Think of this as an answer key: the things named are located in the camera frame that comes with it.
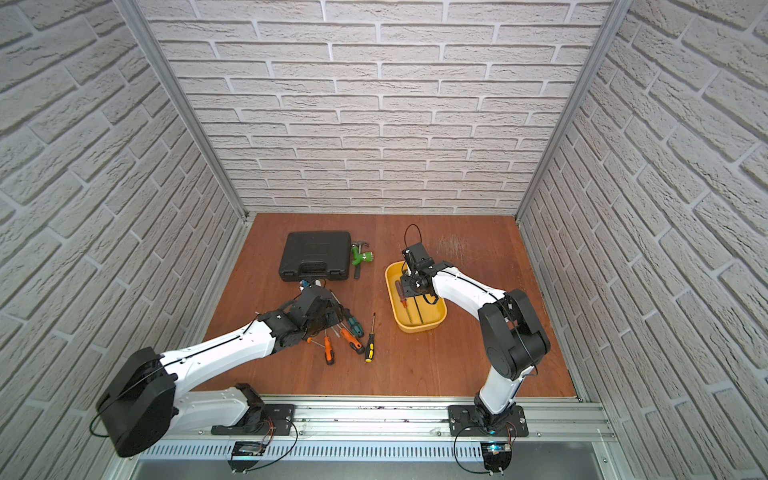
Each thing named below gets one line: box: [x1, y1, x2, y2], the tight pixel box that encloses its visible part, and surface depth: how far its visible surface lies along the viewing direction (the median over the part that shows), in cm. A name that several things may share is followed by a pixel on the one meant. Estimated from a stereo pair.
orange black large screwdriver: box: [336, 323, 365, 355], surface depth 87 cm
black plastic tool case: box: [279, 231, 352, 282], surface depth 102 cm
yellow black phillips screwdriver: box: [365, 312, 376, 363], surface depth 85 cm
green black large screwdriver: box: [329, 289, 364, 338], surface depth 89 cm
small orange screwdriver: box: [324, 329, 335, 366], surface depth 85 cm
